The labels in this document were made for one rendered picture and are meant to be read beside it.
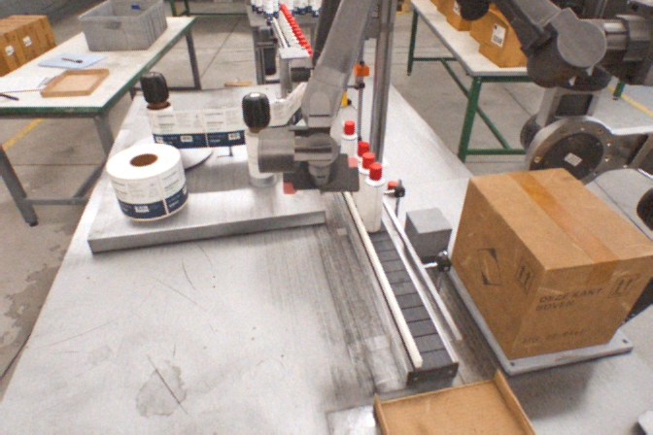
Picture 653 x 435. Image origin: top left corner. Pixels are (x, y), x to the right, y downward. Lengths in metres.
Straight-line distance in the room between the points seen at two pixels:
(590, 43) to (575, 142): 0.40
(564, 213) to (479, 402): 0.41
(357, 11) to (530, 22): 0.28
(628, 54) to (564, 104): 0.35
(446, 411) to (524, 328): 0.22
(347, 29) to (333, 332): 0.65
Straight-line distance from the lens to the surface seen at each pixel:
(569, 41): 0.78
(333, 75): 0.68
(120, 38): 3.26
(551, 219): 0.96
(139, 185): 1.26
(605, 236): 0.96
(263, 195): 1.34
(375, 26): 1.39
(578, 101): 1.20
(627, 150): 1.23
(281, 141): 0.67
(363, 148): 1.18
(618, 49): 0.85
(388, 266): 1.10
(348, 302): 1.07
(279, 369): 0.97
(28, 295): 2.66
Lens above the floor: 1.65
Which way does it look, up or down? 35 degrees down
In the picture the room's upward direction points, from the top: straight up
